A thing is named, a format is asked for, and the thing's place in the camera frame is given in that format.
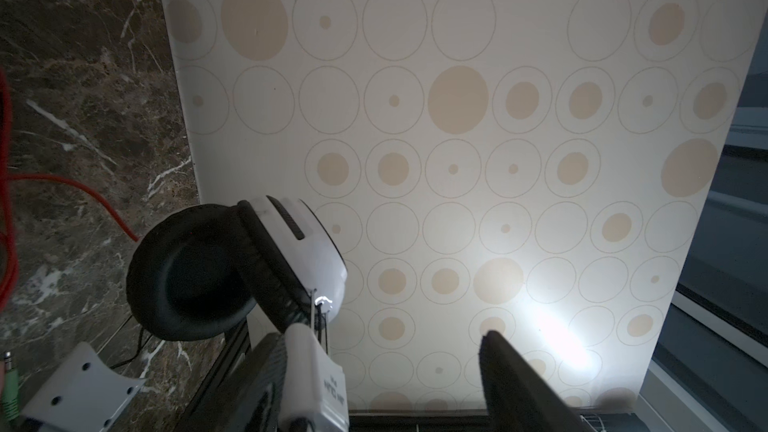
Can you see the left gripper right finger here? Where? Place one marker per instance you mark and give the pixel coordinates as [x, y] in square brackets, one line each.
[516, 397]

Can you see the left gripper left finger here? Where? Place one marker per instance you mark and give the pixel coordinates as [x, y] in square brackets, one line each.
[250, 398]

